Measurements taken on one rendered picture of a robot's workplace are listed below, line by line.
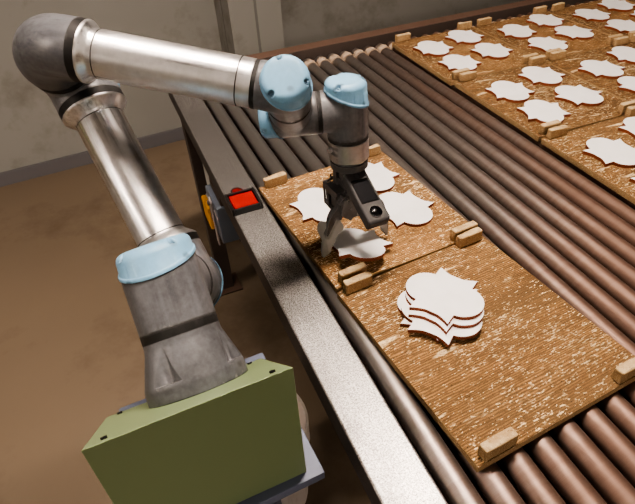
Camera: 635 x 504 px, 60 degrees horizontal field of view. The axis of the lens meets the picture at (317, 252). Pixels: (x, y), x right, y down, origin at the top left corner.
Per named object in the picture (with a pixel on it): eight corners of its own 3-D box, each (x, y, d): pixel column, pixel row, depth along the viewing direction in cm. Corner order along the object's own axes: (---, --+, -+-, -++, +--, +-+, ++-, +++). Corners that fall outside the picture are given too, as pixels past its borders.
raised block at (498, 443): (484, 463, 78) (487, 453, 76) (475, 453, 79) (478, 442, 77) (516, 445, 80) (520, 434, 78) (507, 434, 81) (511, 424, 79)
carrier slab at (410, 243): (336, 294, 108) (336, 288, 107) (259, 193, 136) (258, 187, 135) (480, 238, 118) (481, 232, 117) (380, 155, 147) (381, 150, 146)
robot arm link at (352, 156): (376, 140, 100) (336, 152, 97) (376, 162, 102) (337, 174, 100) (356, 125, 105) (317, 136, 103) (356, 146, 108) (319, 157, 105)
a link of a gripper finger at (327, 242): (314, 245, 116) (335, 208, 113) (326, 260, 112) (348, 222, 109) (302, 242, 114) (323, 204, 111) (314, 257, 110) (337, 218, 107)
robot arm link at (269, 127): (252, 81, 91) (319, 75, 91) (259, 103, 102) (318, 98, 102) (257, 128, 90) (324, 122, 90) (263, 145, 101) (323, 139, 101)
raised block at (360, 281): (346, 296, 105) (346, 285, 103) (341, 290, 106) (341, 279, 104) (373, 285, 107) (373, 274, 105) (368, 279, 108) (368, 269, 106)
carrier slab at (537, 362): (476, 473, 78) (478, 467, 77) (336, 298, 107) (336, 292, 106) (647, 374, 90) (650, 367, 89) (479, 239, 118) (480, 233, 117)
